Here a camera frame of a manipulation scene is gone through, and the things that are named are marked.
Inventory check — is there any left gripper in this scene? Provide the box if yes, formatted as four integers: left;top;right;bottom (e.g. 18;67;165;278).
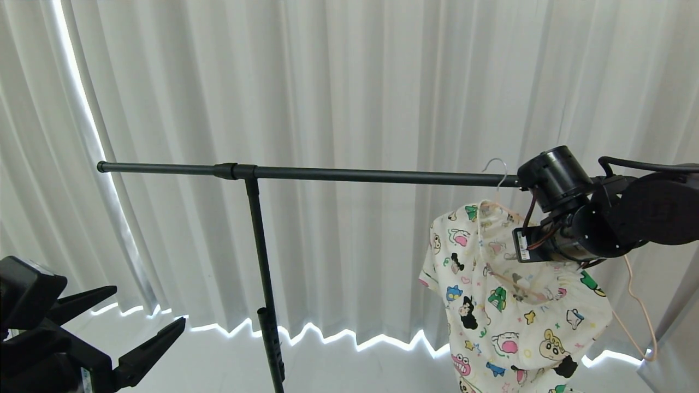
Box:
0;284;187;393

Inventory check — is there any black cable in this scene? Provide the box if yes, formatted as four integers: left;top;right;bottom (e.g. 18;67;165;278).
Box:
597;156;699;176

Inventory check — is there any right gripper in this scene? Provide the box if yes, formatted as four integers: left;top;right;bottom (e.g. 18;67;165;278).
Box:
512;217;582;265

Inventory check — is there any white curtain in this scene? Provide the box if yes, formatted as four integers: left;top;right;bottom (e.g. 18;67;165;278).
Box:
0;0;699;366

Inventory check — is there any black clothes rack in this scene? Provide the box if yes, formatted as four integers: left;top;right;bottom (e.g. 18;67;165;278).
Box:
97;160;526;393

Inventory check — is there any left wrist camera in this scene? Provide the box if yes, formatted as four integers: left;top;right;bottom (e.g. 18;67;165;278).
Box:
0;255;68;329

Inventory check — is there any pink clothes hanger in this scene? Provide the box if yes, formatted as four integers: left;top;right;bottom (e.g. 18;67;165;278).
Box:
611;254;659;362
476;158;549;303

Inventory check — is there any cream printed garment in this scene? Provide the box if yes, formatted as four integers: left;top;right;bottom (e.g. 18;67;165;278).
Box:
418;201;614;393

